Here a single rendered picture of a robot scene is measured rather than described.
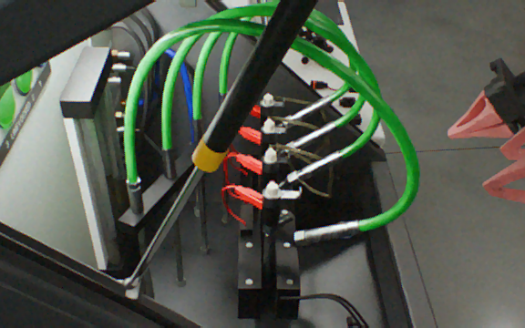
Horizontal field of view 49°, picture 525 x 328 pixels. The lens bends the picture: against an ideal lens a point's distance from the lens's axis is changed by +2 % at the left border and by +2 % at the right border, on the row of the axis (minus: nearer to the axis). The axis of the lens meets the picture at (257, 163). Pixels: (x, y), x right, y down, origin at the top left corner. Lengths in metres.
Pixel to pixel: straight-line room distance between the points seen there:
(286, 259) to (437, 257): 1.48
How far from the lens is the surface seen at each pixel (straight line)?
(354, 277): 1.14
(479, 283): 2.36
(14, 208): 0.65
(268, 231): 0.88
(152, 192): 0.90
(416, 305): 0.97
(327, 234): 0.73
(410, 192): 0.66
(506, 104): 0.75
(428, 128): 3.07
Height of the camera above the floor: 1.70
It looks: 39 degrees down
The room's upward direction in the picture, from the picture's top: 2 degrees clockwise
